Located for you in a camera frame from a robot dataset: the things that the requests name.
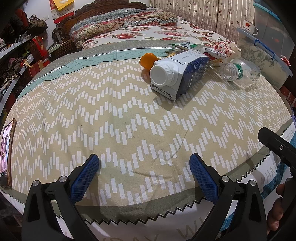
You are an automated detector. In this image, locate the clear plastic bottle green label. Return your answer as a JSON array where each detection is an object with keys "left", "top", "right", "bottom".
[{"left": 219, "top": 58, "right": 261, "bottom": 85}]

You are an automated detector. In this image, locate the red white wrapper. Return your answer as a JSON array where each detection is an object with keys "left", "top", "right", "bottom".
[{"left": 214, "top": 42, "right": 241, "bottom": 62}]

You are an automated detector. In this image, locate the dark blue milk carton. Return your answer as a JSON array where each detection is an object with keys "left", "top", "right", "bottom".
[{"left": 149, "top": 49, "right": 210, "bottom": 101}]

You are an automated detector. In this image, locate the snack wrapper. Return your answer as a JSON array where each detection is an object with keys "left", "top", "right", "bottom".
[{"left": 166, "top": 41, "right": 209, "bottom": 57}]

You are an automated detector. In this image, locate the person right hand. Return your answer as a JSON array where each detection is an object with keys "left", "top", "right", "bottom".
[{"left": 267, "top": 184, "right": 285, "bottom": 233}]

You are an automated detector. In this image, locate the red white small packet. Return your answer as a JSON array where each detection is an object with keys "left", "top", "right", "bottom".
[{"left": 281, "top": 55, "right": 290, "bottom": 67}]

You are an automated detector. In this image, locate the large clear storage box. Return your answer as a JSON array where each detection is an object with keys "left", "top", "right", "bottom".
[{"left": 253, "top": 1, "right": 296, "bottom": 61}]

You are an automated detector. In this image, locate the white enamel mug red star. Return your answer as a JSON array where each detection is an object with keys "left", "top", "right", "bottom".
[{"left": 242, "top": 20, "right": 258, "bottom": 36}]

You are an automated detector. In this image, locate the beige leaf curtain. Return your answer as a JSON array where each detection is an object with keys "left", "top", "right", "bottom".
[{"left": 149, "top": 0, "right": 255, "bottom": 42}]

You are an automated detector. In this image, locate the floral bed sheet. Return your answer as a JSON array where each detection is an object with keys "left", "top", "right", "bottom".
[{"left": 82, "top": 21, "right": 230, "bottom": 50}]

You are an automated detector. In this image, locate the carved wooden headboard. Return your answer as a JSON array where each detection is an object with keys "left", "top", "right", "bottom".
[{"left": 52, "top": 0, "right": 148, "bottom": 43}]

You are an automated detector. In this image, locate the patterned folded quilt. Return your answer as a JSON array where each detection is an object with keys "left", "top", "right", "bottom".
[{"left": 69, "top": 8, "right": 178, "bottom": 50}]

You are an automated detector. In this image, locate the storage box blue handle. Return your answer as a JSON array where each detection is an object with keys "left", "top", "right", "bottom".
[{"left": 235, "top": 27, "right": 293, "bottom": 90}]

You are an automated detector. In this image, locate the cluttered wall shelf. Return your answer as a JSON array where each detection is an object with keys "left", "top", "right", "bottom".
[{"left": 1, "top": 8, "right": 49, "bottom": 116}]

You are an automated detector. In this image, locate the red yellow wall calendar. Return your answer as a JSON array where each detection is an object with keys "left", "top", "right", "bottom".
[{"left": 49, "top": 0, "right": 74, "bottom": 24}]

